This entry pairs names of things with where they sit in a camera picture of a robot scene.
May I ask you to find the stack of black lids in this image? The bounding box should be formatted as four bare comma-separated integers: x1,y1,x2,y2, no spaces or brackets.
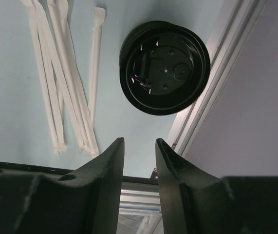
119,20,211,116

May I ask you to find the white wrapped straw five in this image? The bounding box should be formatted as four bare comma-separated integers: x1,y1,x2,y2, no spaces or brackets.
56,81,64,121

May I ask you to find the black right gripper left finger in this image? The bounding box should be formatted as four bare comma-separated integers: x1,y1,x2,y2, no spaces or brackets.
0,137,124,234

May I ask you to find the aluminium frame rail right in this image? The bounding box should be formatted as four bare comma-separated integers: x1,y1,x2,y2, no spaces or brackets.
167,0,266,157

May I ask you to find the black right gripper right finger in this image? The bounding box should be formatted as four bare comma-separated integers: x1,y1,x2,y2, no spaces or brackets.
155,138,278,234

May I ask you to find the aluminium frame rail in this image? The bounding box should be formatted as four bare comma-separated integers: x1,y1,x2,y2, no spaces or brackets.
119,182,161,213
167,0,266,157

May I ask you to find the aluminium frame rail front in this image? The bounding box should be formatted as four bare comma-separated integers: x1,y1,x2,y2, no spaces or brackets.
119,182,161,213

